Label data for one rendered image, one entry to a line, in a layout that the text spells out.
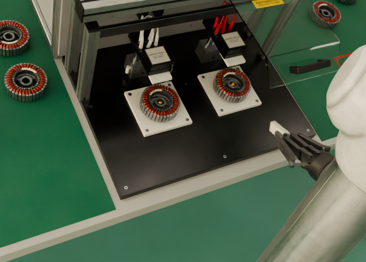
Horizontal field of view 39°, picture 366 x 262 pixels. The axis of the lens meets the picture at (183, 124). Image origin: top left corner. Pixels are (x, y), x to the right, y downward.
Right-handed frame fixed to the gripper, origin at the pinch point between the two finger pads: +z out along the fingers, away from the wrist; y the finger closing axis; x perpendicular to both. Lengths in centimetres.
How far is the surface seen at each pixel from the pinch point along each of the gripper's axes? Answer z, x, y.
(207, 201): 53, -71, 14
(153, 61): 22.8, 16.2, -27.0
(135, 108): 24.8, 1.6, -31.5
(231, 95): 19.2, 2.3, -3.5
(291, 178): 51, -72, 58
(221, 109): 18.6, -1.3, -6.7
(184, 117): 18.9, -1.3, -19.1
